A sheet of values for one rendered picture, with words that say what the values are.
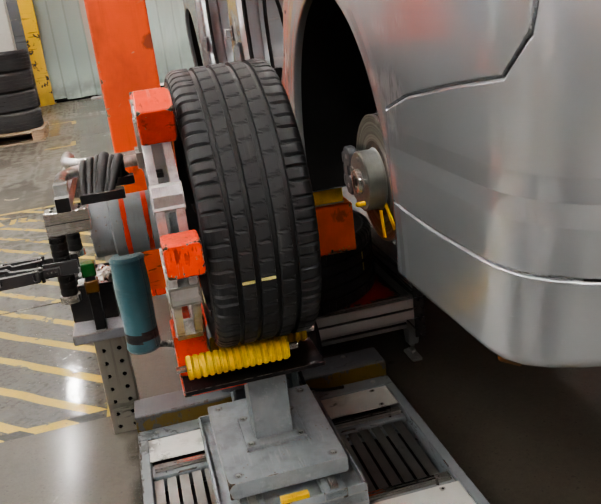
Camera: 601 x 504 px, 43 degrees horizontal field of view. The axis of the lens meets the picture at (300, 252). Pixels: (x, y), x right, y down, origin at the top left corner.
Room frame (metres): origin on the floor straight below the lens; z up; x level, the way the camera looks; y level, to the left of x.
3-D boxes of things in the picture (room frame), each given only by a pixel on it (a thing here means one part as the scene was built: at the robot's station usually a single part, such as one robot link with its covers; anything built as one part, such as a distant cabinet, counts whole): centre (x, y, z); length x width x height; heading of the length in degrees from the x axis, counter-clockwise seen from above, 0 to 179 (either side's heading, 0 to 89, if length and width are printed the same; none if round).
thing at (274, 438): (1.77, 0.13, 0.32); 0.40 x 0.30 x 0.28; 12
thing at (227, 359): (1.64, 0.18, 0.51); 0.29 x 0.06 x 0.06; 102
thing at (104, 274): (2.25, 0.64, 0.51); 0.20 x 0.14 x 0.13; 2
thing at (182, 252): (1.43, 0.23, 0.85); 0.09 x 0.08 x 0.07; 12
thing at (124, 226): (1.72, 0.37, 0.85); 0.21 x 0.14 x 0.14; 102
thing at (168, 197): (1.74, 0.30, 0.85); 0.54 x 0.07 x 0.54; 12
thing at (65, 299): (1.52, 0.50, 0.83); 0.04 x 0.04 x 0.16
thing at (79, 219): (1.53, 0.47, 0.93); 0.09 x 0.05 x 0.05; 102
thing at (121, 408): (2.29, 0.65, 0.21); 0.10 x 0.10 x 0.42; 12
